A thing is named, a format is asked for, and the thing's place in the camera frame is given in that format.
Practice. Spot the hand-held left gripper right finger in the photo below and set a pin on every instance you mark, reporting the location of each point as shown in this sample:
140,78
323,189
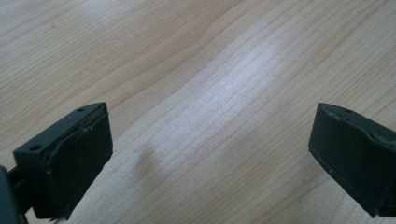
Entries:
355,155

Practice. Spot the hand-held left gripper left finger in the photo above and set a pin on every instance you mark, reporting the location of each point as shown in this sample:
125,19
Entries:
71,161

